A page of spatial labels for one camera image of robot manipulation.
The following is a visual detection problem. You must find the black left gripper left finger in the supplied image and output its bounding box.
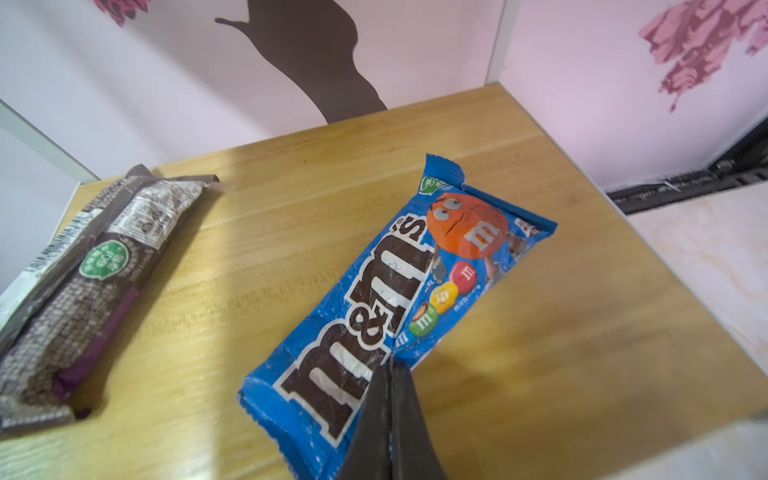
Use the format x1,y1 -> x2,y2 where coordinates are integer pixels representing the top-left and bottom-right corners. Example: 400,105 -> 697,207
336,363 -> 392,480

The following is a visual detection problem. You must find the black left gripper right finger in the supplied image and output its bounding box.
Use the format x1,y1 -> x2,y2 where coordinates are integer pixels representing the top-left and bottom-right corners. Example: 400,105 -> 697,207
391,361 -> 447,480

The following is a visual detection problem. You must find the blue M&M's candy bag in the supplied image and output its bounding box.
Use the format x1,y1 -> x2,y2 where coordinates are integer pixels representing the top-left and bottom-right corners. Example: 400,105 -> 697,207
238,155 -> 557,479

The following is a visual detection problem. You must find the wooden side shelf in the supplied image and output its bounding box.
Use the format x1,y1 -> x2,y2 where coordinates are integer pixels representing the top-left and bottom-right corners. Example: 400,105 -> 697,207
1,86 -> 767,479

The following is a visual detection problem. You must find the brown chocolate bar wrapper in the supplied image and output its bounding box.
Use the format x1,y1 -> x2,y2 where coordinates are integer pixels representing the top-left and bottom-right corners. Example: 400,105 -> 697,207
1,165 -> 218,437

